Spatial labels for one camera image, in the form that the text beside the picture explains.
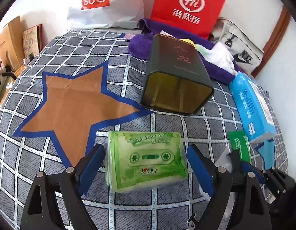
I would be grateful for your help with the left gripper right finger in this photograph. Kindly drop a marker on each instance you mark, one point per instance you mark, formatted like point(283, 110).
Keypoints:
point(204, 169)

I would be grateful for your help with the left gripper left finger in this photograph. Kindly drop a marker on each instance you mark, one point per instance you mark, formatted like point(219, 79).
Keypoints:
point(87, 168)

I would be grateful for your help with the green wet wipe packet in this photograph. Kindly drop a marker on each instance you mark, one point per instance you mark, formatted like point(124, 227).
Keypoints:
point(239, 141)

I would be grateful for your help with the green cassette tissue pack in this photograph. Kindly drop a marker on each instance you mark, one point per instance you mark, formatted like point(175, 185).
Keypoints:
point(141, 160)

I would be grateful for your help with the white cotton glove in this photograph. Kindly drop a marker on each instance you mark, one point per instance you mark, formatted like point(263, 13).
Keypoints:
point(219, 56)

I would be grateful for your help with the yellow adidas pouch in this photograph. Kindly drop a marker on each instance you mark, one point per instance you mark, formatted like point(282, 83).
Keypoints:
point(189, 41)

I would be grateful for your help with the blue tissue pack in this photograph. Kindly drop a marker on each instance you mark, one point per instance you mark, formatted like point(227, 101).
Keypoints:
point(253, 110)

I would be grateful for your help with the grey checked bed sheet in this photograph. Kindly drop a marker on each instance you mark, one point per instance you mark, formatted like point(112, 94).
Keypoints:
point(85, 84)

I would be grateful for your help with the dark green tea tin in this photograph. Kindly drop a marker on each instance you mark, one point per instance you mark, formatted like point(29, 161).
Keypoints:
point(176, 80)

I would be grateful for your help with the grey Nike waist bag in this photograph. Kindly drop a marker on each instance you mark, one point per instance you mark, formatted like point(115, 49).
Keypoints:
point(246, 54)

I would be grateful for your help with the purple towel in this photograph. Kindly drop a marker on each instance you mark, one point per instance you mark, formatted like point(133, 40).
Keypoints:
point(141, 44)

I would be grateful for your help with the framed picture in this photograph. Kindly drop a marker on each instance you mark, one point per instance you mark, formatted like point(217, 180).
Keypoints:
point(32, 40)

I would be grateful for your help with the red Haidilao paper bag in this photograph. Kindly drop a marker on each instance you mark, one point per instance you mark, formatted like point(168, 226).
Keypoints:
point(195, 16)

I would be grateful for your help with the white Miniso plastic bag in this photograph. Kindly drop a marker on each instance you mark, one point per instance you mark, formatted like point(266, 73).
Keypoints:
point(92, 14)

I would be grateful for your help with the brown wooden door frame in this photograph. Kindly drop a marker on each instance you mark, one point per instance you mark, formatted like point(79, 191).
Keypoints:
point(275, 39)

